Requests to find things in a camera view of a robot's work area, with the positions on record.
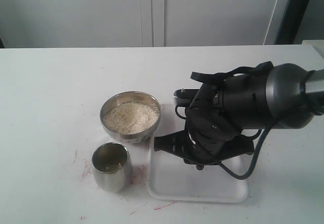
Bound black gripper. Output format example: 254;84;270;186
153;84;255;168

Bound dark vertical post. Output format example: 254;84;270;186
274;0;310;45

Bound steel bowl with rice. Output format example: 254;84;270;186
100;91;161;143

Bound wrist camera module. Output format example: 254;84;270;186
174;88;198;107

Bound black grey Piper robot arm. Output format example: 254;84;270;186
153;61;323;169

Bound white plastic tray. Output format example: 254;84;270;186
146;103;250;204

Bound black cable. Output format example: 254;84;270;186
174;61;324;180

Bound small steel cup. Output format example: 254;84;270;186
92;142;133;193

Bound white cabinet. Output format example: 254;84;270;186
1;0;289;48

